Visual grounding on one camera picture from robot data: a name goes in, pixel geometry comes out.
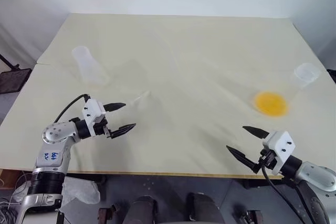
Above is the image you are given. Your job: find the white plastic bag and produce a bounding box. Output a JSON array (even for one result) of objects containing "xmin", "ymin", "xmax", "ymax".
[{"xmin": 62, "ymin": 176, "xmax": 102, "ymax": 205}]

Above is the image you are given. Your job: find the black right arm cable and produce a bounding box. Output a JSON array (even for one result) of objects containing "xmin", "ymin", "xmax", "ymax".
[{"xmin": 259, "ymin": 165, "xmax": 320, "ymax": 224}]

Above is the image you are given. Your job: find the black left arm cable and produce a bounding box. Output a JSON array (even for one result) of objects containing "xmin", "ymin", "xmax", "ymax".
[{"xmin": 56, "ymin": 93, "xmax": 91, "ymax": 125}]

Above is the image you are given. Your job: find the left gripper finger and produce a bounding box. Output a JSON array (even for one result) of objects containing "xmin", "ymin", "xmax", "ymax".
[
  {"xmin": 103, "ymin": 102, "xmax": 125, "ymax": 112},
  {"xmin": 108, "ymin": 123, "xmax": 138, "ymax": 140}
]

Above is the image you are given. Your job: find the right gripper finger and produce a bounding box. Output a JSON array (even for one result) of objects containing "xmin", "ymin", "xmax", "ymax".
[
  {"xmin": 242, "ymin": 125, "xmax": 269, "ymax": 140},
  {"xmin": 226, "ymin": 145, "xmax": 261, "ymax": 174}
]

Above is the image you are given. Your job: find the clear plastic cup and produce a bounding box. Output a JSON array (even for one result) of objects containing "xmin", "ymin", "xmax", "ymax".
[{"xmin": 71, "ymin": 46, "xmax": 110, "ymax": 88}]

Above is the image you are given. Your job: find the grey wire bundle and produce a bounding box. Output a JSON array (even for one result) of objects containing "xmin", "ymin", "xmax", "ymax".
[{"xmin": 0, "ymin": 171, "xmax": 35, "ymax": 224}]

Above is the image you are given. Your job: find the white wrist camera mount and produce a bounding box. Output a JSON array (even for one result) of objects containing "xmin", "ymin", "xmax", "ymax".
[
  {"xmin": 81, "ymin": 99, "xmax": 107, "ymax": 137},
  {"xmin": 262, "ymin": 130, "xmax": 297, "ymax": 176}
]

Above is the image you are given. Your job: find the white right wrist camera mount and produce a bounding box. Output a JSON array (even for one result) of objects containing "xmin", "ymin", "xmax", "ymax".
[{"xmin": 262, "ymin": 130, "xmax": 297, "ymax": 176}]

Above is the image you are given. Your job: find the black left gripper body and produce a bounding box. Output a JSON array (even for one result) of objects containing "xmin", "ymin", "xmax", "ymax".
[{"xmin": 93, "ymin": 115, "xmax": 113, "ymax": 140}]

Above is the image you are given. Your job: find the large translucent plastic bottle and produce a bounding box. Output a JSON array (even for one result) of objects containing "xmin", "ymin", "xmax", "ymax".
[{"xmin": 252, "ymin": 62, "xmax": 322, "ymax": 119}]

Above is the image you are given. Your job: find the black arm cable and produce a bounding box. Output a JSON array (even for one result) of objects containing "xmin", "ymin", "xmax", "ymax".
[
  {"xmin": 259, "ymin": 165, "xmax": 320, "ymax": 224},
  {"xmin": 56, "ymin": 93, "xmax": 91, "ymax": 125}
]

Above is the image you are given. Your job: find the black stand rod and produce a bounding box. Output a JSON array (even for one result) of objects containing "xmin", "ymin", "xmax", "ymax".
[{"xmin": 0, "ymin": 54, "xmax": 21, "ymax": 70}]

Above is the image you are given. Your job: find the black mesh panel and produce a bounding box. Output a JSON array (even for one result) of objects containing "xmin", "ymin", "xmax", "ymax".
[{"xmin": 0, "ymin": 68, "xmax": 33, "ymax": 94}]

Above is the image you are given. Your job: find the brown metal bracket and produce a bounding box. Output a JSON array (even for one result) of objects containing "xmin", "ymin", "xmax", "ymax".
[
  {"xmin": 240, "ymin": 209, "xmax": 262, "ymax": 224},
  {"xmin": 97, "ymin": 202, "xmax": 118, "ymax": 224}
]

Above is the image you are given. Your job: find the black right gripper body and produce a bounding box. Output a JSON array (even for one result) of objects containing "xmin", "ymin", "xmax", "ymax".
[{"xmin": 258, "ymin": 148, "xmax": 278, "ymax": 170}]

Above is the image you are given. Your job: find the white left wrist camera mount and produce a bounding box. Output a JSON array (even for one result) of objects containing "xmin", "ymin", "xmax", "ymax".
[{"xmin": 81, "ymin": 99, "xmax": 107, "ymax": 137}]

